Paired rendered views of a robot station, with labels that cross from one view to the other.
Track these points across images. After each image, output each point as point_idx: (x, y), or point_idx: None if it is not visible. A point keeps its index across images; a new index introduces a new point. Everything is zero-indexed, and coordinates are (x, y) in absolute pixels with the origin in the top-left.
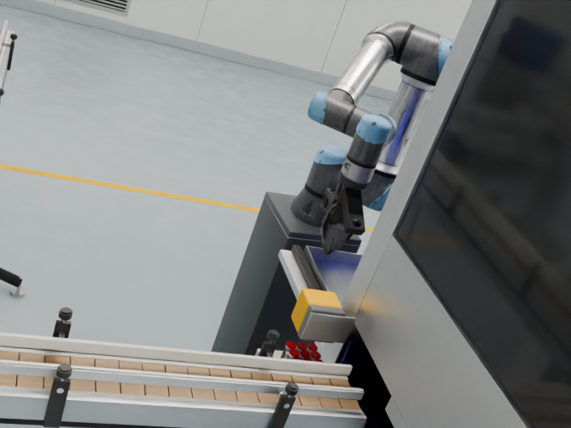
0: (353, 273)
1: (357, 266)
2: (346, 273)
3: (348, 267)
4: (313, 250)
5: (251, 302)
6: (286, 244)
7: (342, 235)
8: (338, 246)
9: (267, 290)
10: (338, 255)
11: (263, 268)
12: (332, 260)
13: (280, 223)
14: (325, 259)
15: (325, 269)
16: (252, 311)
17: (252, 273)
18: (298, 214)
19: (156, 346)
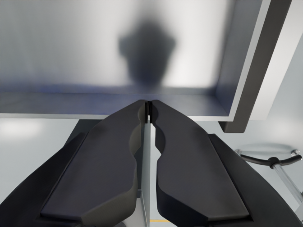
0: (54, 44)
1: (36, 89)
2: (82, 32)
3: (66, 78)
4: (199, 108)
5: (147, 132)
6: (140, 181)
7: (107, 157)
8: (118, 113)
9: (144, 136)
10: (103, 106)
11: (146, 158)
12: (120, 96)
13: (144, 209)
14: (146, 96)
15: (158, 42)
16: (146, 124)
17: (148, 157)
18: (120, 226)
19: None
